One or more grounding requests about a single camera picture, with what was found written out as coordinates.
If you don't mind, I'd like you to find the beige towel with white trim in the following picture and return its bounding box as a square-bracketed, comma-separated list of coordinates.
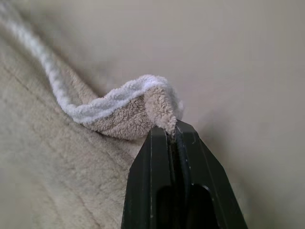
[0, 0, 184, 229]

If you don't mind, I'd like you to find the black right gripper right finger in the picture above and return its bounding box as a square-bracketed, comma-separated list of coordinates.
[172, 119, 242, 229]

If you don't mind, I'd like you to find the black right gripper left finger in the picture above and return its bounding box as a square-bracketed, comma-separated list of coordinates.
[121, 126, 179, 229]

